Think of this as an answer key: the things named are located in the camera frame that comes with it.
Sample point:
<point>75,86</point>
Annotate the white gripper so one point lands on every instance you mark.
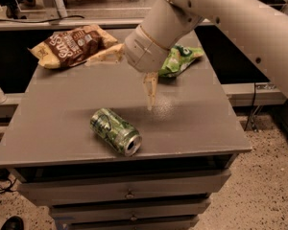
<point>143,52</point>

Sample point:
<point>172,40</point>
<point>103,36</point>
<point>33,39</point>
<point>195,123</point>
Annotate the green soda can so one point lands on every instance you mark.
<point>123,137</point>

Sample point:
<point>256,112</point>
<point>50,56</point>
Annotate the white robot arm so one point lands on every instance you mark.
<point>257,30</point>

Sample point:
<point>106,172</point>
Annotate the green snack bag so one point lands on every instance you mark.
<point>178,60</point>

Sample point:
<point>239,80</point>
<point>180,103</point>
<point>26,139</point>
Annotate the brown chips bag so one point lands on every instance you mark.
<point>73,47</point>

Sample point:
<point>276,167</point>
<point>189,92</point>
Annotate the grey drawer cabinet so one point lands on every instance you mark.
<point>85,143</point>

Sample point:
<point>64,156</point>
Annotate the top drawer knob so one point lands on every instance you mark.
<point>129,195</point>

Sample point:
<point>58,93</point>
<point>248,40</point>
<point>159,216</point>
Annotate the black shoe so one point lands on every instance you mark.
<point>13,223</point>

